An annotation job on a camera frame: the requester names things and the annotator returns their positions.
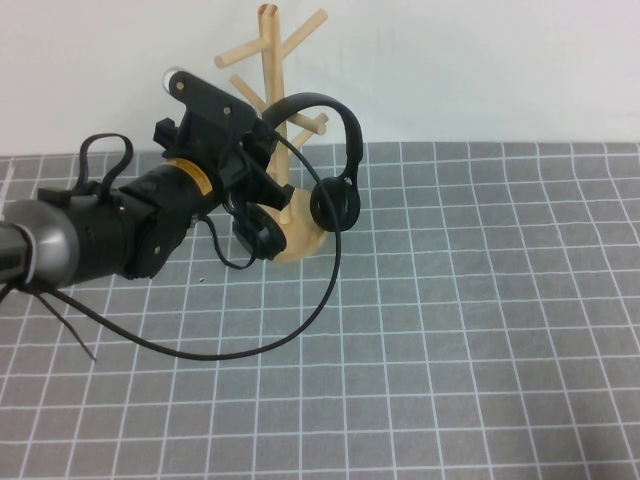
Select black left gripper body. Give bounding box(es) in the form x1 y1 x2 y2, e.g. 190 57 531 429
152 117 296 214

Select short thin black cable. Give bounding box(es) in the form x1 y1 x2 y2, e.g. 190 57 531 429
192 212 265 271

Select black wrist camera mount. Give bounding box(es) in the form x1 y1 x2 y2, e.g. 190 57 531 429
162 67 262 137

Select black over-ear headphones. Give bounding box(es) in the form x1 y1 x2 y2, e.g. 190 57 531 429
232 92 362 264

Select black cable tie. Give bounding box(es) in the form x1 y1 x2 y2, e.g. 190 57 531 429
0 279 98 363

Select grey white-grid tablecloth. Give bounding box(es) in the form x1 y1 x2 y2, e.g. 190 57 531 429
0 141 640 480

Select wooden tree-shaped stand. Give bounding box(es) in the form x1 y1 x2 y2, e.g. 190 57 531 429
214 3 331 265

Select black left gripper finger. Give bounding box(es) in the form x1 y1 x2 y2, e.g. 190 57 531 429
243 125 271 151
258 133 280 174

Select looped black arm cable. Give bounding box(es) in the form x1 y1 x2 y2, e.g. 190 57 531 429
78 131 135 202

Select long black camera cable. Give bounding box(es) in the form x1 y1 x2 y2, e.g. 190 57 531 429
0 133 346 362

